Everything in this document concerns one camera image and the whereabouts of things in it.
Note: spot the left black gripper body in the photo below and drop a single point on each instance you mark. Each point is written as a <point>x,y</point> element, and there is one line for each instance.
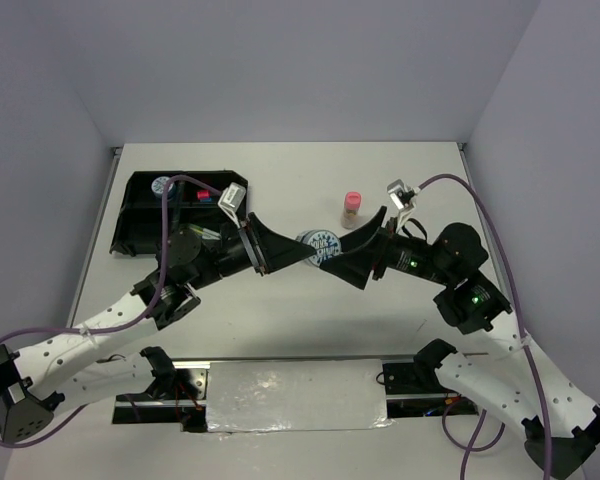
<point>249,248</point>

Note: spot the yellow slim pen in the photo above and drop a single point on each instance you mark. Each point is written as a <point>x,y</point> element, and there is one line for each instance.
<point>205,233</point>

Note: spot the silver foil covered panel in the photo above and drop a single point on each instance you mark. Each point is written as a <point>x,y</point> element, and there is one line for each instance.
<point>265,396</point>

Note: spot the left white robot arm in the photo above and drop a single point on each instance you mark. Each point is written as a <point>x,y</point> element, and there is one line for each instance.
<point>77,366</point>

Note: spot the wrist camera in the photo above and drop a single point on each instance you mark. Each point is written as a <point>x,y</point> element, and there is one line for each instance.
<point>230,201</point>
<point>404,199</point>

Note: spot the black compartment organizer tray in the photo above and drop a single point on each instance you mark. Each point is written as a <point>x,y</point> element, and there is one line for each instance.
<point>138,227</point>

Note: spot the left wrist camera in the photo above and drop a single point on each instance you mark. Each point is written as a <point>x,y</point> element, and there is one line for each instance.
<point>230,201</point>

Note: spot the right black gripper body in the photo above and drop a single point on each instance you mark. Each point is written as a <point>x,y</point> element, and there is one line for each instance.
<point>389,247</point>

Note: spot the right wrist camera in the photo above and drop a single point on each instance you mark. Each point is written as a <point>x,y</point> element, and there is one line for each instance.
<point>404,199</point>

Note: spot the blue patterned round tin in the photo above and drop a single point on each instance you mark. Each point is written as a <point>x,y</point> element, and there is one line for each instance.
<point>160,188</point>

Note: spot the pink capped small bottle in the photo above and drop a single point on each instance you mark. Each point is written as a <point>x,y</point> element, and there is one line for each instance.
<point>350,213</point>

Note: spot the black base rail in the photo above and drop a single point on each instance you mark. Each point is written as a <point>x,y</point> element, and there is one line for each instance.
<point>406,396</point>

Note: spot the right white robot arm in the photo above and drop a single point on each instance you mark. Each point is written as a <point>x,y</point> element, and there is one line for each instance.
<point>558,423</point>

